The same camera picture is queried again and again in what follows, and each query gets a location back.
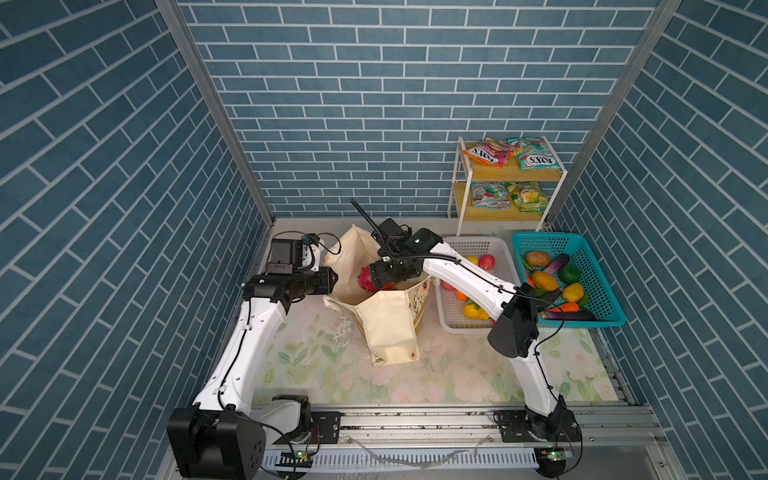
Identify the orange pink snack bag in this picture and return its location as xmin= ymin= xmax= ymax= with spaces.
xmin=463 ymin=137 xmax=514 ymax=169

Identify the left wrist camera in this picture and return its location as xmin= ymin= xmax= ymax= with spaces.
xmin=266 ymin=236 xmax=320 ymax=275

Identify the cream canvas grocery bag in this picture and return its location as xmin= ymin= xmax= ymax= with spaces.
xmin=323 ymin=226 xmax=432 ymax=365

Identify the pink dragon fruit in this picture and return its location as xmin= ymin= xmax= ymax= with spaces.
xmin=357 ymin=267 xmax=378 ymax=293

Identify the green snack bag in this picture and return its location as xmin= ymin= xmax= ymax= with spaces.
xmin=508 ymin=137 xmax=559 ymax=171

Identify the yellow pear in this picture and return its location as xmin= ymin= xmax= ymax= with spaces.
xmin=462 ymin=301 xmax=490 ymax=321

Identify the red apple back right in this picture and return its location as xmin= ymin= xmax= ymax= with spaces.
xmin=477 ymin=254 xmax=496 ymax=271

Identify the yellow bell pepper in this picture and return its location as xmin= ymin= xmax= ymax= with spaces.
xmin=562 ymin=283 xmax=585 ymax=303

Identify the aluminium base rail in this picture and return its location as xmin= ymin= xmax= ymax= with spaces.
xmin=157 ymin=404 xmax=685 ymax=480

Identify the teal plastic basket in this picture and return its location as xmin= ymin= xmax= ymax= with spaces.
xmin=511 ymin=232 xmax=626 ymax=328

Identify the white plastic basket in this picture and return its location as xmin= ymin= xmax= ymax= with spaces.
xmin=432 ymin=236 xmax=521 ymax=335

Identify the pink green candy bag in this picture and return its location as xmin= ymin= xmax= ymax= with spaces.
xmin=471 ymin=182 xmax=510 ymax=210

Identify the green bell pepper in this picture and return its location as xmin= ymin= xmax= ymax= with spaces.
xmin=557 ymin=264 xmax=581 ymax=285

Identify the brown potato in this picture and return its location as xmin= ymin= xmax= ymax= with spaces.
xmin=525 ymin=251 xmax=552 ymax=269

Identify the yellow mango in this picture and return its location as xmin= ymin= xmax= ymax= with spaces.
xmin=531 ymin=271 xmax=559 ymax=292

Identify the orange carrot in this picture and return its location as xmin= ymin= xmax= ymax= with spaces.
xmin=549 ymin=302 xmax=580 ymax=313

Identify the white wooden shelf rack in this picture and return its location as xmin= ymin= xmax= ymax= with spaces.
xmin=447 ymin=136 xmax=569 ymax=236

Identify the purple eggplant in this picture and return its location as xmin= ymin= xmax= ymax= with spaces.
xmin=542 ymin=253 xmax=570 ymax=276

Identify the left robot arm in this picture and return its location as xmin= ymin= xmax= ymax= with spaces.
xmin=167 ymin=266 xmax=338 ymax=479

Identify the yellow green candy bag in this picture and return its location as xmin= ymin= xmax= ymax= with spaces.
xmin=507 ymin=182 xmax=549 ymax=213

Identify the dark eggplant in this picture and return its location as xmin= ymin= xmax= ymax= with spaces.
xmin=539 ymin=310 xmax=598 ymax=322

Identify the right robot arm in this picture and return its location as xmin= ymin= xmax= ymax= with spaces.
xmin=366 ymin=218 xmax=583 ymax=443

